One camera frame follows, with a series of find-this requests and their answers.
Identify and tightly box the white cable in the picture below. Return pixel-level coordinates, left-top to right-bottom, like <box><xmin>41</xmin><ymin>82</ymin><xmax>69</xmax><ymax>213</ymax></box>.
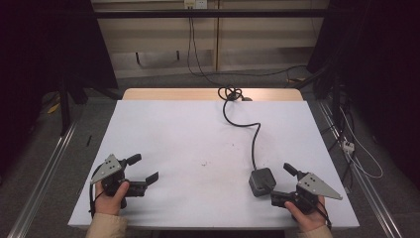
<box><xmin>339</xmin><ymin>105</ymin><xmax>384</xmax><ymax>180</ymax></box>

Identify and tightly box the black hanging wall cable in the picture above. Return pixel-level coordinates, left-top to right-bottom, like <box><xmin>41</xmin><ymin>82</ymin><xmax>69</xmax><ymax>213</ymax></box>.
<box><xmin>186</xmin><ymin>16</ymin><xmax>220</xmax><ymax>87</ymax></box>

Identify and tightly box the black curtain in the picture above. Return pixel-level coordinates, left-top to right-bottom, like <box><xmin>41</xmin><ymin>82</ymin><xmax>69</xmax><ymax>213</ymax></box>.
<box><xmin>306</xmin><ymin>0</ymin><xmax>420</xmax><ymax>191</ymax></box>
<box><xmin>0</xmin><ymin>0</ymin><xmax>119</xmax><ymax>181</ymax></box>

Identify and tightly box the person's left hand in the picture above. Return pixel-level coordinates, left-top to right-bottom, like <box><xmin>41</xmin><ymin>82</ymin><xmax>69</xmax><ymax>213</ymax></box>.
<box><xmin>93</xmin><ymin>180</ymin><xmax>131</xmax><ymax>217</ymax></box>

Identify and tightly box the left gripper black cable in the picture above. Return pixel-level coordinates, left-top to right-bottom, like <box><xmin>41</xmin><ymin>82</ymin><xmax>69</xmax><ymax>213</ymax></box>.
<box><xmin>87</xmin><ymin>164</ymin><xmax>105</xmax><ymax>219</ymax></box>

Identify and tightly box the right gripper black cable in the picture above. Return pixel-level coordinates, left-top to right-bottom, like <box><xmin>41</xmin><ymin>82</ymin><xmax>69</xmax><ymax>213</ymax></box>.
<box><xmin>316</xmin><ymin>199</ymin><xmax>333</xmax><ymax>230</ymax></box>

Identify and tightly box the aluminium floor rail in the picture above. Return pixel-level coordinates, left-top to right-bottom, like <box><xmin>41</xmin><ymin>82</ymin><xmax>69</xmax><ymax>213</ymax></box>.
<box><xmin>6</xmin><ymin>121</ymin><xmax>79</xmax><ymax>238</ymax></box>
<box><xmin>316</xmin><ymin>99</ymin><xmax>403</xmax><ymax>238</ymax></box>

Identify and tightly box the black adapter cable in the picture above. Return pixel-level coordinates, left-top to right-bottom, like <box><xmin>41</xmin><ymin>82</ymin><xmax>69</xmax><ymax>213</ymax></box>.
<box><xmin>217</xmin><ymin>85</ymin><xmax>263</xmax><ymax>171</ymax></box>

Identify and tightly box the white wall socket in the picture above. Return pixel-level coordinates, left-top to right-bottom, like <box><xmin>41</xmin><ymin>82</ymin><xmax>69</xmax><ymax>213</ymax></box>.
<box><xmin>183</xmin><ymin>0</ymin><xmax>209</xmax><ymax>10</ymax></box>

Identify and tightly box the person's right hand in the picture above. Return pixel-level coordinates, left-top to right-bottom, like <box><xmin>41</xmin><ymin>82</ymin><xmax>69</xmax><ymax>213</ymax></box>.
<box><xmin>283</xmin><ymin>195</ymin><xmax>329</xmax><ymax>233</ymax></box>

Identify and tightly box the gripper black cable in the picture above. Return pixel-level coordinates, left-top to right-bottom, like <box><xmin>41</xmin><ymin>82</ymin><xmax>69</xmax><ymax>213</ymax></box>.
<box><xmin>87</xmin><ymin>164</ymin><xmax>105</xmax><ymax>219</ymax></box>
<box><xmin>316</xmin><ymin>199</ymin><xmax>333</xmax><ymax>230</ymax></box>

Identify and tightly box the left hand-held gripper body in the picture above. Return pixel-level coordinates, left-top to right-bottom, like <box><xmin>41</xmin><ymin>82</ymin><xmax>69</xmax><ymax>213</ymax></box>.
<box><xmin>90</xmin><ymin>153</ymin><xmax>149</xmax><ymax>210</ymax></box>

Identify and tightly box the white table cover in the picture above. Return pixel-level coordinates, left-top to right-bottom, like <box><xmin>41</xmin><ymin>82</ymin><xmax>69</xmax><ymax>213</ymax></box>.
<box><xmin>67</xmin><ymin>99</ymin><xmax>361</xmax><ymax>231</ymax></box>

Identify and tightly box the black metal stand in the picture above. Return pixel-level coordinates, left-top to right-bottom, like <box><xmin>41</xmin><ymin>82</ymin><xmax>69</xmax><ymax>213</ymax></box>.
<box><xmin>57</xmin><ymin>74</ymin><xmax>73</xmax><ymax>137</ymax></box>

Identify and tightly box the yellow floor tape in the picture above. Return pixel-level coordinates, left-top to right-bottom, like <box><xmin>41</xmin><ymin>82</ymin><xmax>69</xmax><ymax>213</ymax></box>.
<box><xmin>47</xmin><ymin>101</ymin><xmax>62</xmax><ymax>115</ymax></box>

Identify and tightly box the black horizontal bar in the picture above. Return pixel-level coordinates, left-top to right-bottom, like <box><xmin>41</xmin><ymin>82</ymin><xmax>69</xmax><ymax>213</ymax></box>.
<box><xmin>93</xmin><ymin>8</ymin><xmax>332</xmax><ymax>20</ymax></box>

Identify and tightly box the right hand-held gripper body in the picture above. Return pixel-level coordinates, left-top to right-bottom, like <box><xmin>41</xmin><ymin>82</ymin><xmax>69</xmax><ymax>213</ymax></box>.
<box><xmin>285</xmin><ymin>170</ymin><xmax>344</xmax><ymax>216</ymax></box>

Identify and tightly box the black power adapter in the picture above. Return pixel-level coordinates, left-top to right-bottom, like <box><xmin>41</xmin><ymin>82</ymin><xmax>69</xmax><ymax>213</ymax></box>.
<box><xmin>248</xmin><ymin>167</ymin><xmax>277</xmax><ymax>198</ymax></box>

